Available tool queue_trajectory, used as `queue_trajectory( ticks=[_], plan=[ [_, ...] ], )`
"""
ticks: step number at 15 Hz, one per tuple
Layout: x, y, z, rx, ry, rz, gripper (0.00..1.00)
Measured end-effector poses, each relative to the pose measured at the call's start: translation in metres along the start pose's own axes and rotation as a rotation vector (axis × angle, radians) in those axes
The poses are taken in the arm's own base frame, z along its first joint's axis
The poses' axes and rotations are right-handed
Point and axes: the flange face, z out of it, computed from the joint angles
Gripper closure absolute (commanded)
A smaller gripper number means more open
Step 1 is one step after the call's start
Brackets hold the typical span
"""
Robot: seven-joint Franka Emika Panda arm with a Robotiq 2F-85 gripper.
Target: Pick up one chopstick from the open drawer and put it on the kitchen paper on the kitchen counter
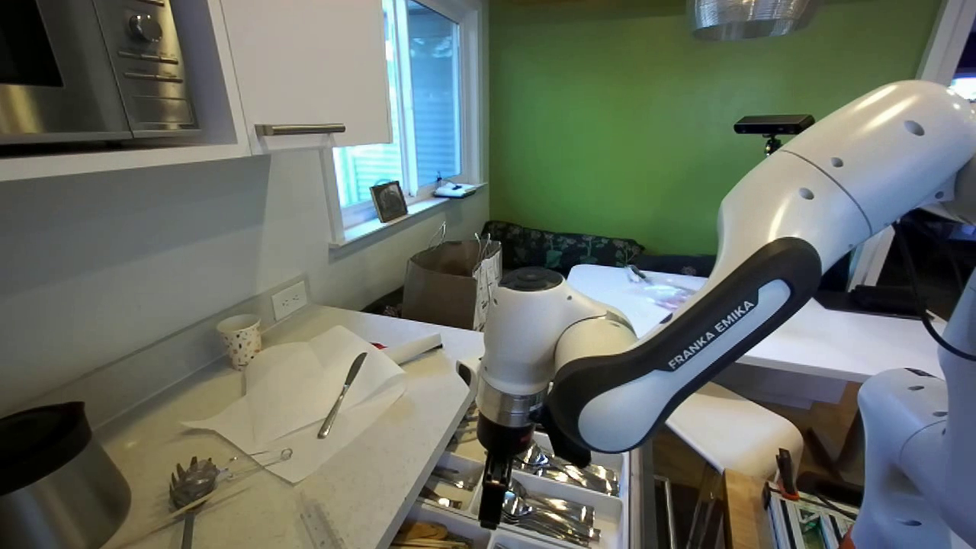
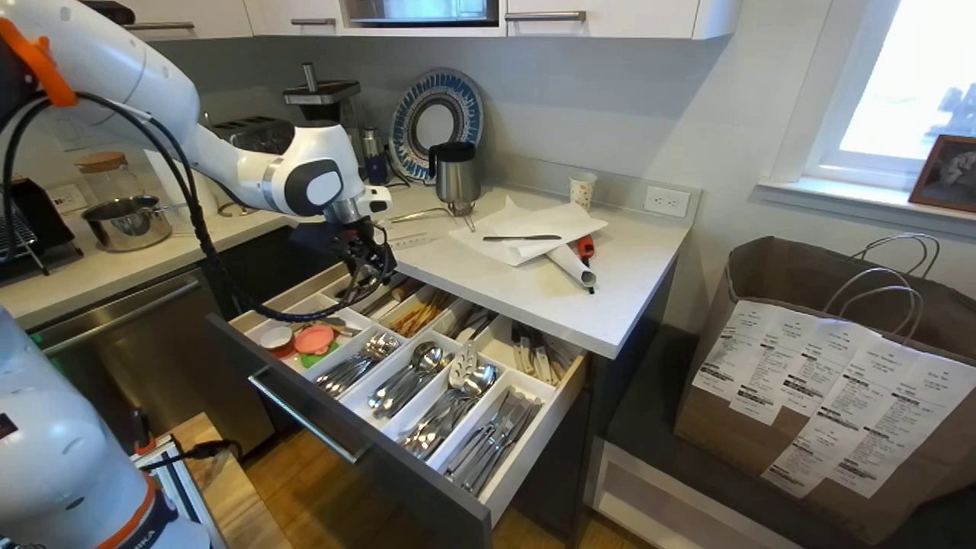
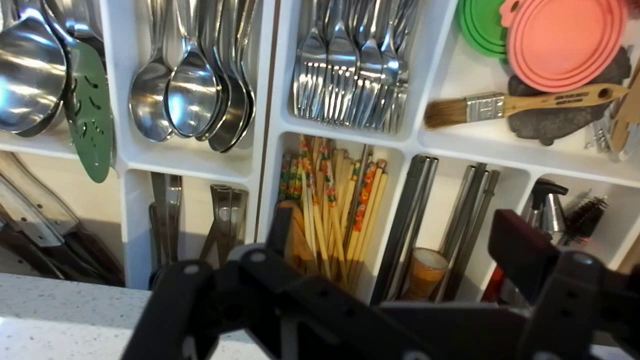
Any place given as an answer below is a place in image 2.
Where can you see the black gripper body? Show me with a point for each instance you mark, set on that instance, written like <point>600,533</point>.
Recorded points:
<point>367,240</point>

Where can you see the plain wooden chopstick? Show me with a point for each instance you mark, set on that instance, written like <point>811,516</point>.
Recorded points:
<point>413,318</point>
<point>424,318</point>

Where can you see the dark grey kitchen drawer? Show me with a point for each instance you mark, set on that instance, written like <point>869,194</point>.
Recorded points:
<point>336,429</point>

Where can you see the small blue bottle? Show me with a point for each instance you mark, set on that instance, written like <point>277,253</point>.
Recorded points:
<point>375,164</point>

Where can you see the pink silicone lid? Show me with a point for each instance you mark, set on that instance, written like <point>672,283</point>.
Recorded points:
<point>315,338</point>

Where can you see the steel dinner fork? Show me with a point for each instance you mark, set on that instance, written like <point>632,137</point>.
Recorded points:
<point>356,366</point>

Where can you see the large steel spoon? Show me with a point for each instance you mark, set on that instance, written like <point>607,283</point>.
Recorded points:
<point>428,358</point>

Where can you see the green silicone lid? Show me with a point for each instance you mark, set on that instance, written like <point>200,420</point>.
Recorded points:
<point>305,360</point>

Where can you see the stainless steel travel mug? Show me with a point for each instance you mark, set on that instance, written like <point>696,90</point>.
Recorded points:
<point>455,179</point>

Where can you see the white round lid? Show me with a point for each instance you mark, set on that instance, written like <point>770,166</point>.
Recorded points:
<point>272,335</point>

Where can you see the black drip coffee maker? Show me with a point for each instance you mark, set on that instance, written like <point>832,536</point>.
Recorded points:
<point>324,94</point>

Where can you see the white cutlery tray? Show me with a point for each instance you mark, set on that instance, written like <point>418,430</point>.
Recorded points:
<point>462,402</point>

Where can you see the blue white decorative plate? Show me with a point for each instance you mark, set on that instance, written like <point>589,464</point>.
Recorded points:
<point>462,94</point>

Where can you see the white tube red cap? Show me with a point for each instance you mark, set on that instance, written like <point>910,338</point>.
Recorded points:
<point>572,268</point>

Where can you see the small white cup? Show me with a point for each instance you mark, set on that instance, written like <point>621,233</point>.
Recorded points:
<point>584,190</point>

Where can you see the stainless steel dishwasher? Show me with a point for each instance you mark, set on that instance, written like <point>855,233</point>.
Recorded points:
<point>161,356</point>

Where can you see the dark built-in microwave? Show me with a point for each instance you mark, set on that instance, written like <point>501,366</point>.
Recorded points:
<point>422,9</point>

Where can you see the stainless steel pot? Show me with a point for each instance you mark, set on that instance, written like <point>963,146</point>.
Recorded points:
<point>125,228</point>

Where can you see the dark grey base cabinet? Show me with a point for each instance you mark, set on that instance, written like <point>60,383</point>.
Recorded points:
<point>600,407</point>

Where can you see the glass jar wooden lid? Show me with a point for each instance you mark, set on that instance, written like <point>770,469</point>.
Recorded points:
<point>106,175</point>

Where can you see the blue white printed box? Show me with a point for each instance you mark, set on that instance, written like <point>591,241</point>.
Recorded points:
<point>179,489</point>

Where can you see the black toaster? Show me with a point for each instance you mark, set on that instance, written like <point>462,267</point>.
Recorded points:
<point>33,218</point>

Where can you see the white upper cabinet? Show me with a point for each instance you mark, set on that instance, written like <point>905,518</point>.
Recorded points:
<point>610,17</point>

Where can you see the white printed receipt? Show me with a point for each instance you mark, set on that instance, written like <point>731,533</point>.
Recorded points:
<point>804,460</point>
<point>878,458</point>
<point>811,386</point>
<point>726,360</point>
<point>940,391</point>

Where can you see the brown paper bag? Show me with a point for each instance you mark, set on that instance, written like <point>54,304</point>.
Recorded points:
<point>733,429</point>

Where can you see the dark framed picture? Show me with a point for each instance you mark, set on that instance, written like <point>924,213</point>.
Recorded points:
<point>950,171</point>

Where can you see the white wall outlet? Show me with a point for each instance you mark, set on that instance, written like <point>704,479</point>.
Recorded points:
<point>666,199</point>

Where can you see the white window frame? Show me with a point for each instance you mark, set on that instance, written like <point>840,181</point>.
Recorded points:
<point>828,122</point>

